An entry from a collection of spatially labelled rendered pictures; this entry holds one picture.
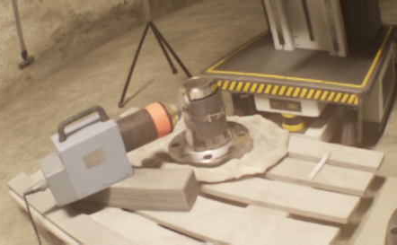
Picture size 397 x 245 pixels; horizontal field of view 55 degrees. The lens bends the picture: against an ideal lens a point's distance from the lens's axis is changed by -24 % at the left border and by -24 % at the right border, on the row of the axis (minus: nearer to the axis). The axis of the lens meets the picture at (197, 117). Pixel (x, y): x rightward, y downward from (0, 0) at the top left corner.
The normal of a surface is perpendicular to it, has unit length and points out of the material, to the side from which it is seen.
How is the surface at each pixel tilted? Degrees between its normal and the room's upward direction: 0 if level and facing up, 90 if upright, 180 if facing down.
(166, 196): 90
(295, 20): 90
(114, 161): 90
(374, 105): 90
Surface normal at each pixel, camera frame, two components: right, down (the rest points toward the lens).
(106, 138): 0.51, 0.26
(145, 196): -0.26, 0.46
